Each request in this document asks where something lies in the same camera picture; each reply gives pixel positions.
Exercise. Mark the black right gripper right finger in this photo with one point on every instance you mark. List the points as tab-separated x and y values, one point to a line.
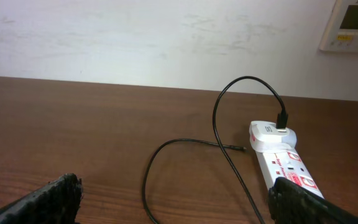
289	203

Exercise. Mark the white usb charger adapter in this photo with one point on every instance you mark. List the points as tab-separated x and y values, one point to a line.
264	136

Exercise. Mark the white power strip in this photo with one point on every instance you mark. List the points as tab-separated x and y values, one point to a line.
286	163

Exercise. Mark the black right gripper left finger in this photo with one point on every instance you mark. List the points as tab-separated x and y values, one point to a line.
56	202

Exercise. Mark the white wall control panel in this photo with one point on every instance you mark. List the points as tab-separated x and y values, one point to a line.
341	32

